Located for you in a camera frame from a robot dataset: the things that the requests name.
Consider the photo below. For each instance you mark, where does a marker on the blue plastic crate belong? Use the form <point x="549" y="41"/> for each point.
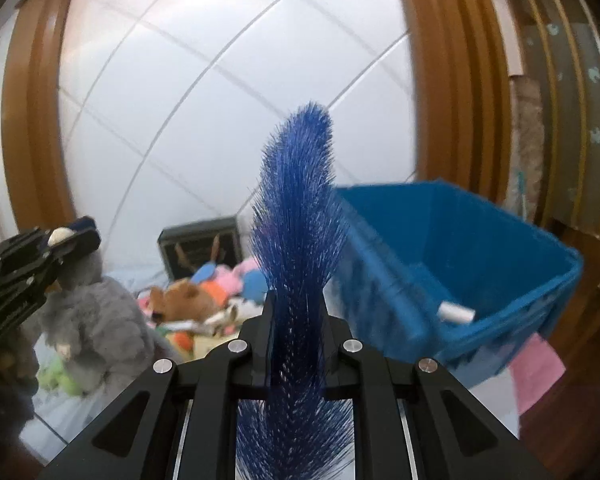
<point x="480" y="260"/>

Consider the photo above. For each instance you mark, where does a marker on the light blue floral tablecloth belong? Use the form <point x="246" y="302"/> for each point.
<point x="105" y="410"/>

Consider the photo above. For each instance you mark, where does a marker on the rolled carpet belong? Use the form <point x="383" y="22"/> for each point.
<point x="525" y="150"/>

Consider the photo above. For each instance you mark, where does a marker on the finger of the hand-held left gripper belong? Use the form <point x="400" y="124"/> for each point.
<point x="30" y="287"/>
<point x="82" y="235"/>

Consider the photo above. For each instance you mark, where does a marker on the white paper roll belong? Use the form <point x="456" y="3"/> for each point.
<point x="457" y="314"/>

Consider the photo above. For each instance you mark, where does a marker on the grey plush mouse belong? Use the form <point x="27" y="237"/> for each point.
<point x="100" y="320"/>

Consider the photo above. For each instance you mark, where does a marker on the pile of small packets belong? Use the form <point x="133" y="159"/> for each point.
<point x="225" y="320"/>

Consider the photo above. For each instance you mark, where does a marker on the green plush toy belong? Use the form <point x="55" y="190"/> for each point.
<point x="60" y="377"/>

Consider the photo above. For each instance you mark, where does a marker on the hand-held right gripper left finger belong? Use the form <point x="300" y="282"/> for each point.
<point x="261" y="350"/>

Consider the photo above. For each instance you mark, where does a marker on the pink cloth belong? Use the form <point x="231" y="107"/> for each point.
<point x="535" y="370"/>

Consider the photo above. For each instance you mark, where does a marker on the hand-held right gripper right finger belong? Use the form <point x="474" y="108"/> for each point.
<point x="332" y="355"/>

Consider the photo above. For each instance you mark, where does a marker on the black gift box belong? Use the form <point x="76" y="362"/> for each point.
<point x="195" y="240"/>

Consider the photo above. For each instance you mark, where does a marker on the pink and blue plush toy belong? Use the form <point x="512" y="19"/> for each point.
<point x="252" y="285"/>

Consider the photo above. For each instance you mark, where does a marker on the blue bristle brush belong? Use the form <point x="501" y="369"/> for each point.
<point x="295" y="235"/>

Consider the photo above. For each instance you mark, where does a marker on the brown teddy bear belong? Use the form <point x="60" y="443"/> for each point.
<point x="185" y="300"/>

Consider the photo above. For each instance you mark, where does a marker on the wooden chair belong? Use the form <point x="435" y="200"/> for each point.
<point x="595" y="280"/>

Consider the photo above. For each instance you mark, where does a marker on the wooden wall frame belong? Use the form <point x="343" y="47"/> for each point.
<point x="455" y="110"/>

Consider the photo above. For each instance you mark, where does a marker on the wooden slat screen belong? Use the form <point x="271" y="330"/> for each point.
<point x="570" y="110"/>

